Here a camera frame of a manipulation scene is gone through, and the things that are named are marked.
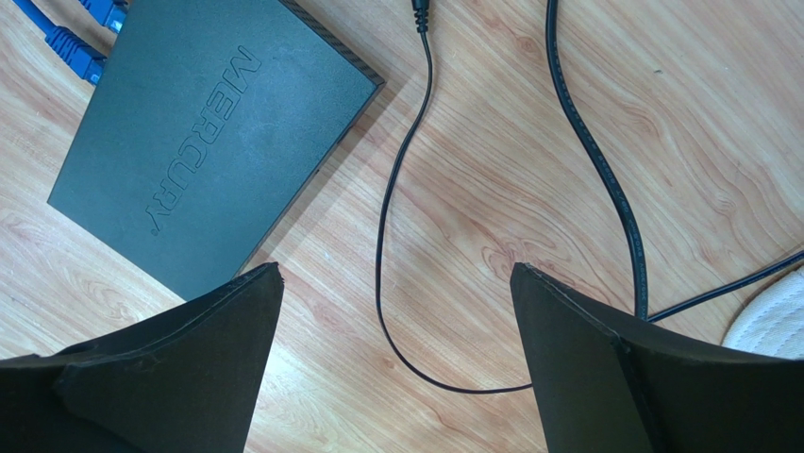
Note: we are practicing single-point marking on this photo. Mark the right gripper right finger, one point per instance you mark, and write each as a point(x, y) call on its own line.
point(606, 381)

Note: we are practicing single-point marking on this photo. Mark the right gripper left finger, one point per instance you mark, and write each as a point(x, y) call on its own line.
point(185, 380)

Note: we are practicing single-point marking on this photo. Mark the black network switch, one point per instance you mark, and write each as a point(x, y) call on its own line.
point(209, 120)

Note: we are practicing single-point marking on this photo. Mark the beige bucket hat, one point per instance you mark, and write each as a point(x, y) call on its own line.
point(772, 323)

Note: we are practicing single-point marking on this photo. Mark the black power adapter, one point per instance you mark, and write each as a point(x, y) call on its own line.
point(636, 249)

